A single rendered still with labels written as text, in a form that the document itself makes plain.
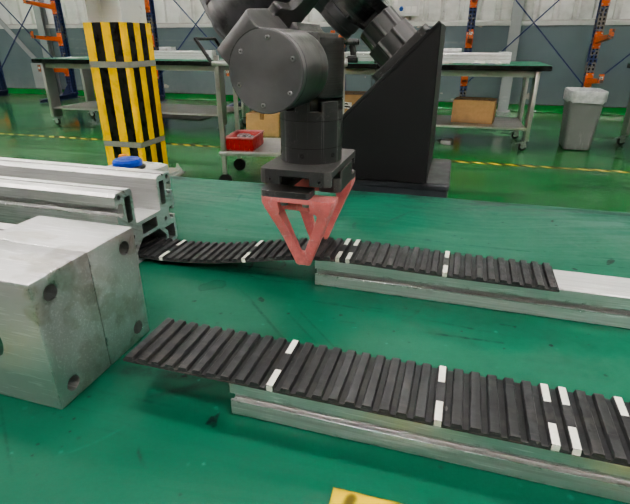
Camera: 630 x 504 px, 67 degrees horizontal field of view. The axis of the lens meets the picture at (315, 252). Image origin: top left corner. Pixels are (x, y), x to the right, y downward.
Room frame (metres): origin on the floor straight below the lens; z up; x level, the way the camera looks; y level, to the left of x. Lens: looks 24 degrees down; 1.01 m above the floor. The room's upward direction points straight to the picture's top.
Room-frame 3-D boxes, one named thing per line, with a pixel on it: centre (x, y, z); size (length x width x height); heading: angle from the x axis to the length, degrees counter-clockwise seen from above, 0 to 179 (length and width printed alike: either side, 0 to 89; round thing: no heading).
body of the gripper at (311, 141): (0.45, 0.00, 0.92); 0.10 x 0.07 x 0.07; 163
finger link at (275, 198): (0.44, 0.01, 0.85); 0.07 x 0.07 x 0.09; 73
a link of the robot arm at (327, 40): (0.44, 0.01, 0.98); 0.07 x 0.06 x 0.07; 161
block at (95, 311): (0.32, 0.19, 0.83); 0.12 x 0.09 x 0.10; 163
